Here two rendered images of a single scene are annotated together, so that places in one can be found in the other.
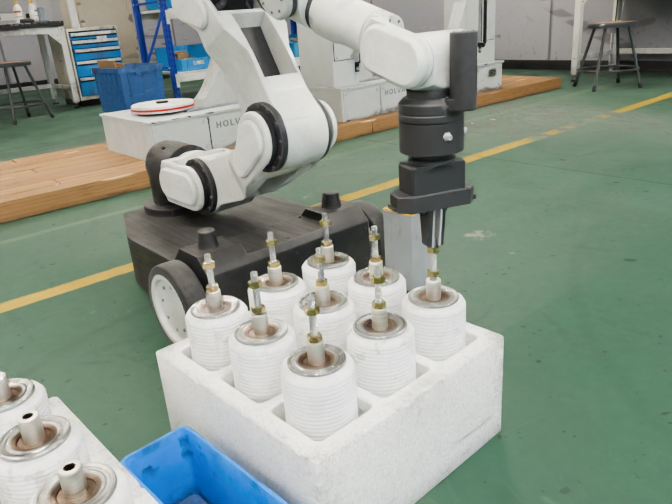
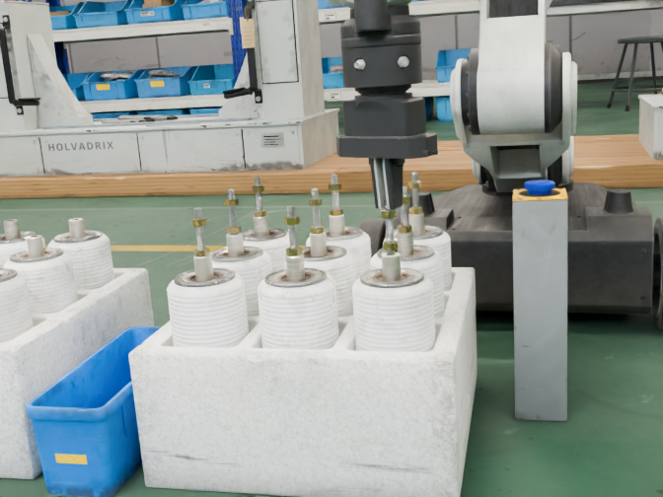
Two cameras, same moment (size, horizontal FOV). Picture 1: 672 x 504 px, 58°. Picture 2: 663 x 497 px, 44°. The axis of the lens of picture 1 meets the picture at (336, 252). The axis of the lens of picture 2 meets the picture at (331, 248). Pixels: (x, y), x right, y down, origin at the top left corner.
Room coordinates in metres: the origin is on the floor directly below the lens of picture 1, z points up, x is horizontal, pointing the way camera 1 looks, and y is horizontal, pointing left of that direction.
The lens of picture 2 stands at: (0.24, -0.87, 0.52)
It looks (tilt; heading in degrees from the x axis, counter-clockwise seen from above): 14 degrees down; 55
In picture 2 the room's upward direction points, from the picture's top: 4 degrees counter-clockwise
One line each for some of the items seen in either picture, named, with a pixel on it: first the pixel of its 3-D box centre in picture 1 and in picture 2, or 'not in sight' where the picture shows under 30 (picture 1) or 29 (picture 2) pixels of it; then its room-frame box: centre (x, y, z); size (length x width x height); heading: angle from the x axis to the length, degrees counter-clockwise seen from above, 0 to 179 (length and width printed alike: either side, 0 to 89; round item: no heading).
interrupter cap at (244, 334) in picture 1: (261, 331); (236, 254); (0.76, 0.11, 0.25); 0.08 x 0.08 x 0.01
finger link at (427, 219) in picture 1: (424, 225); (378, 180); (0.83, -0.13, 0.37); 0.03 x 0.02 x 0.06; 19
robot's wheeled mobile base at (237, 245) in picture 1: (222, 213); (522, 197); (1.54, 0.29, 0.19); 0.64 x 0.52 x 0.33; 39
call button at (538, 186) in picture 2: not in sight; (539, 188); (1.09, -0.14, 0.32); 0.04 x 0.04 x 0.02
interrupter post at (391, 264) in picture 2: (433, 289); (391, 267); (0.83, -0.14, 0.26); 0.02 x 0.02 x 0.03
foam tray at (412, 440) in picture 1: (331, 391); (327, 366); (0.84, 0.02, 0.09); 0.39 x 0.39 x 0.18; 42
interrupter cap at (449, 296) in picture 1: (433, 297); (392, 278); (0.83, -0.14, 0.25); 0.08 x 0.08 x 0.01
